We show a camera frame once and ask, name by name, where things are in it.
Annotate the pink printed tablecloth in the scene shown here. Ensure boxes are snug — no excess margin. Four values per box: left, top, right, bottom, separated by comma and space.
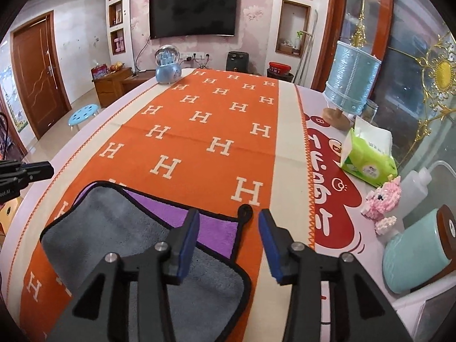
0, 68, 414, 342

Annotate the black wall television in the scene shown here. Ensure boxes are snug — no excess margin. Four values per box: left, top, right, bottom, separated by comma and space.
149, 0, 237, 39

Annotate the wooden tv cabinet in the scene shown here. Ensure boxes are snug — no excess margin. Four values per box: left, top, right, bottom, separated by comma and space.
93, 67, 155, 108

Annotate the light blue table lamp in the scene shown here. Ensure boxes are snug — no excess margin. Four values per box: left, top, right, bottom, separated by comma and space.
322, 41, 382, 131

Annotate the blue plastic stool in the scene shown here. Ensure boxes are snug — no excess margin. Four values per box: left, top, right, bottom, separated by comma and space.
68, 103, 100, 131

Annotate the pink block pig figure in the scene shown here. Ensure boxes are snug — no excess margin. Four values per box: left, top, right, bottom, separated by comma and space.
361, 176, 402, 236

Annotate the orange H pattern blanket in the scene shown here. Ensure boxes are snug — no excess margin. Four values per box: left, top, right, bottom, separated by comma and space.
6, 68, 316, 342

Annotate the brown wooden door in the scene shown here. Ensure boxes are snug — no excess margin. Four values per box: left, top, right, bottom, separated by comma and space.
10, 11, 70, 139

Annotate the black air fryer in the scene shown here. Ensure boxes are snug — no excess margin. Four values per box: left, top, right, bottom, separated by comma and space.
226, 51, 250, 73

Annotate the white plastic bottle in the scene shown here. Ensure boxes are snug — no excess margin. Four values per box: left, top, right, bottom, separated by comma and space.
392, 160, 456, 222

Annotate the blue snow globe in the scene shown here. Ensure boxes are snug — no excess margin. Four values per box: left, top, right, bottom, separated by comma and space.
155, 45, 182, 84

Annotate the white plastic storage box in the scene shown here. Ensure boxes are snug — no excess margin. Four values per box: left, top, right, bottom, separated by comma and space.
393, 284, 455, 341

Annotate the purple and grey towel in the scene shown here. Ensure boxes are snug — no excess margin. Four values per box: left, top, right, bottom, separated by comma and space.
40, 182, 253, 341

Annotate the green tissue pack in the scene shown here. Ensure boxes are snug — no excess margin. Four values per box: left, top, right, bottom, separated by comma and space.
340, 117, 398, 187

